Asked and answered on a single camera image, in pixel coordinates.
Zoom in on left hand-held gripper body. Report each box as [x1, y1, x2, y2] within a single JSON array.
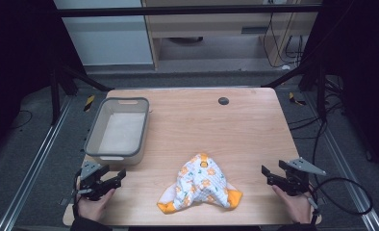
[[77, 161, 115, 202]]

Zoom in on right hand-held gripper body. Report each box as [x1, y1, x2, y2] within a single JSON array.
[[278, 156, 327, 197]]

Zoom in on person's left hand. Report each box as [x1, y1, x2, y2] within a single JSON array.
[[76, 188, 116, 223]]

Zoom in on person's right hand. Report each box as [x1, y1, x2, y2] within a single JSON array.
[[271, 184, 313, 225]]

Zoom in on white basin with grey rim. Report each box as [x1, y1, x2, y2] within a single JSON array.
[[83, 96, 151, 167]]

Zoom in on yellow black floor tape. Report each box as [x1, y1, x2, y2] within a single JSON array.
[[288, 91, 307, 107], [83, 94, 96, 113]]

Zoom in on white orange patterned baby garment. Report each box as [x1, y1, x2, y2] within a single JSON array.
[[156, 152, 244, 216]]

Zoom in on white cabinet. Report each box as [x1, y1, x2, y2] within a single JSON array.
[[52, 0, 155, 67]]

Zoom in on light wooden shelf unit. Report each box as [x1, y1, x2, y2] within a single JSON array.
[[140, 0, 324, 70]]

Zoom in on black floor cables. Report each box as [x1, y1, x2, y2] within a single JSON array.
[[288, 76, 347, 167]]

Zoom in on aluminium floor rail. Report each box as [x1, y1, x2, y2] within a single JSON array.
[[0, 95, 74, 231], [305, 91, 379, 231]]

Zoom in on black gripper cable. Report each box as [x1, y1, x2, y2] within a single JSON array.
[[307, 176, 374, 225]]

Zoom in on black frame stand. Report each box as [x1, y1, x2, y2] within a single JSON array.
[[262, 59, 328, 123], [48, 61, 114, 127]]

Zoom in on black hanging cables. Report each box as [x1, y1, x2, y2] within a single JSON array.
[[262, 13, 306, 69]]

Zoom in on black horizontal frame bar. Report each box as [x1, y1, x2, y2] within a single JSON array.
[[56, 3, 321, 18]]

